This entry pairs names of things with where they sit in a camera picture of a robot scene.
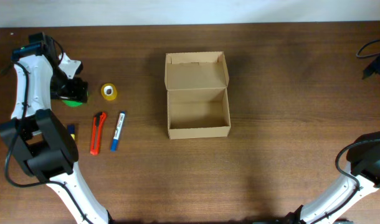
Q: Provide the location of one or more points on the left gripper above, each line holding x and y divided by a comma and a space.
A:
78, 91

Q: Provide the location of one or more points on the green tape roll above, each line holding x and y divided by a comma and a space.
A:
72, 103

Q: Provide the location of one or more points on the cardboard box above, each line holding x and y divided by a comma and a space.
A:
197, 97

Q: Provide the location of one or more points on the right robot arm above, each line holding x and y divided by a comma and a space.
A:
359, 168

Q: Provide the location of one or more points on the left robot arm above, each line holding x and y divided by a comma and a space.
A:
40, 149

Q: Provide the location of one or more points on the yellow highlighter marker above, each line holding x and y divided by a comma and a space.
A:
71, 130

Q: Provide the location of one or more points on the small yellow tape roll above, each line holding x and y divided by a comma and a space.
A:
109, 92

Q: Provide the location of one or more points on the orange utility knife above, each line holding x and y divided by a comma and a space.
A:
98, 122

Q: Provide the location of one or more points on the blue white marker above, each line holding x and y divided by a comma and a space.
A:
117, 132

